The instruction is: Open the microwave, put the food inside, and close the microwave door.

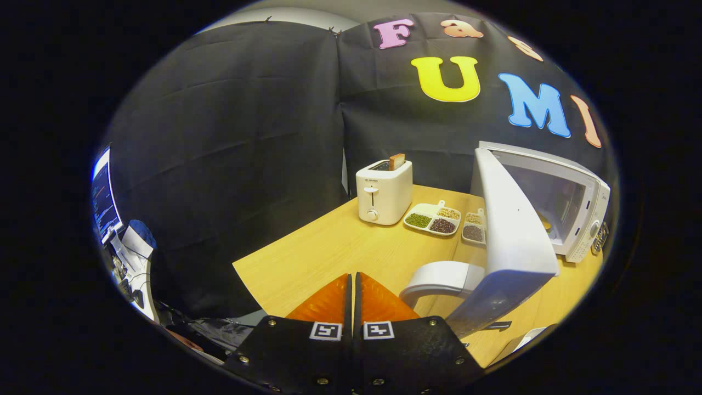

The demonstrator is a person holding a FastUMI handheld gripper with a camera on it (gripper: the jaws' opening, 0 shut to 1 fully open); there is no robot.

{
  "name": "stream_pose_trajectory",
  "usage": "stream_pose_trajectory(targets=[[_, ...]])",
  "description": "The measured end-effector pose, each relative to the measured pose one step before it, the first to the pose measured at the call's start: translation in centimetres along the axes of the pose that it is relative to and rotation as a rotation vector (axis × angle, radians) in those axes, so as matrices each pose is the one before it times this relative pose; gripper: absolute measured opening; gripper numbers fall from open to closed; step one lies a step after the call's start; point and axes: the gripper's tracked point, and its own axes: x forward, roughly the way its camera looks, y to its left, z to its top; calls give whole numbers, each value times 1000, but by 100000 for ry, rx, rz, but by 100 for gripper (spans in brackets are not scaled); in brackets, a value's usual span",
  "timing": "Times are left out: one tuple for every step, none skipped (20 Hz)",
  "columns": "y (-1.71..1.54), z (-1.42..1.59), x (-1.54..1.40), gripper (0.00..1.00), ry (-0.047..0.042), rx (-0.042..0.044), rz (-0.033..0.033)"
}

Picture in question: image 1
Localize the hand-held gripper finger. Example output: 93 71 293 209
222 273 353 395
354 272 486 395

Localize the white microwave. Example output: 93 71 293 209
399 141 611 339

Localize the white divided bean dish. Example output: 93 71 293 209
403 200 462 238

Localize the white toaster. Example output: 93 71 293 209
355 159 414 226

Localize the small white bean dish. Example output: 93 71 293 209
461 207 488 246

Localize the black backdrop cloth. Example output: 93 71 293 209
101 12 620 319

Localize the white and blue object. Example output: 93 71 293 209
110 219 160 323

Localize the computer monitor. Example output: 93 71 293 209
90 144 124 245

